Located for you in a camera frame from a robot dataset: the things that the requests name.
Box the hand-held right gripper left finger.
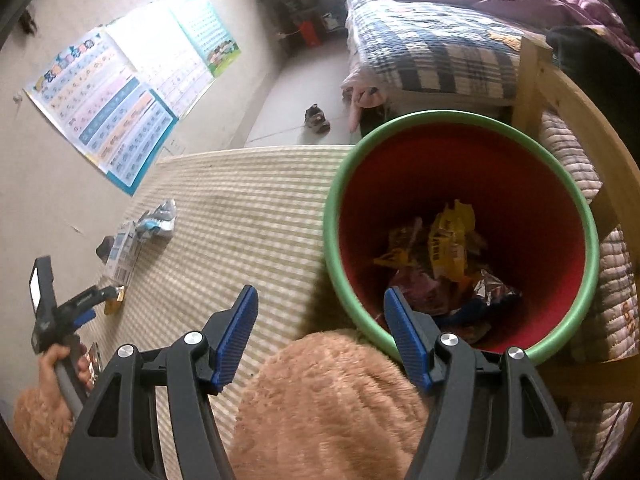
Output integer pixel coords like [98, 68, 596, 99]
[55, 284, 260, 480]

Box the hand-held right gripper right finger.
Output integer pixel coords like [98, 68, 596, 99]
[382, 286, 583, 480]

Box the small yellow packet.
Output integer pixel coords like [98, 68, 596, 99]
[104, 285, 126, 316]

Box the red bin with green rim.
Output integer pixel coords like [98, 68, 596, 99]
[322, 110, 601, 366]

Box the person's left forearm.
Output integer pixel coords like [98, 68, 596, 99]
[12, 385, 76, 478]

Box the person's left hand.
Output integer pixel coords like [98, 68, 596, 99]
[36, 342, 97, 411]

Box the shiny brown wrapper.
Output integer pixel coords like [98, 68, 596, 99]
[82, 342, 103, 376]

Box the blue and white box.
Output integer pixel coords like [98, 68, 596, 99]
[104, 221, 142, 286]

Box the orange yellow wrapper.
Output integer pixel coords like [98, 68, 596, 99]
[372, 220, 431, 271]

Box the silver and blue wrapper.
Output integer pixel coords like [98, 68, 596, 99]
[134, 199, 177, 241]

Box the silver foil wrapper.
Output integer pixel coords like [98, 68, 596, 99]
[465, 267, 523, 311]

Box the person's fuzzy orange knee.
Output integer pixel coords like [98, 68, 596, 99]
[232, 329, 431, 480]

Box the yellow snack wrapper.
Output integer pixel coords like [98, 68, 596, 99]
[430, 200, 488, 281]

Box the striped beige mat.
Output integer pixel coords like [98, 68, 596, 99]
[90, 145, 366, 480]

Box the beige patterned quilt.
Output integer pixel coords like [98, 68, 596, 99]
[540, 110, 640, 480]

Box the pink cloth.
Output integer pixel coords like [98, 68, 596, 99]
[342, 72, 386, 133]

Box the orange bag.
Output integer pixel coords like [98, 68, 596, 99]
[297, 20, 321, 47]

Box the dark wooden shelf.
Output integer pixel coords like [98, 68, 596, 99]
[255, 0, 361, 46]

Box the purple blanket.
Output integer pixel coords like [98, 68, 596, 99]
[367, 0, 636, 56]

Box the colourful chart wall poster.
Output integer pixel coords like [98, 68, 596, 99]
[24, 25, 180, 197]

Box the white table wall poster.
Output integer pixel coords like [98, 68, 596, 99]
[105, 2, 216, 118]

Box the wooden bed frame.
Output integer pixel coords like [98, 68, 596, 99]
[510, 37, 640, 271]

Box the teal wall poster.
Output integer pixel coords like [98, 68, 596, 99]
[167, 0, 242, 78]

